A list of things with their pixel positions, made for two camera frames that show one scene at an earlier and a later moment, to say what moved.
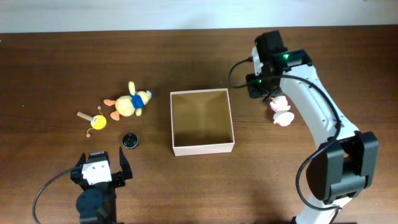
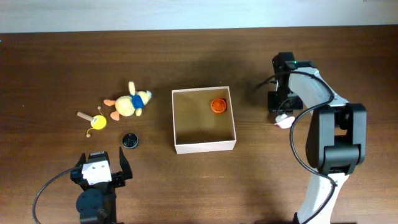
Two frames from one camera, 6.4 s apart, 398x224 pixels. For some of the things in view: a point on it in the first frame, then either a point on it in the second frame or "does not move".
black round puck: x=130 y=140 does not move
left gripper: x=119 y=177 does not move
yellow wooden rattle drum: x=98 y=122 does not move
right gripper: x=253 y=90 -> x=273 y=107
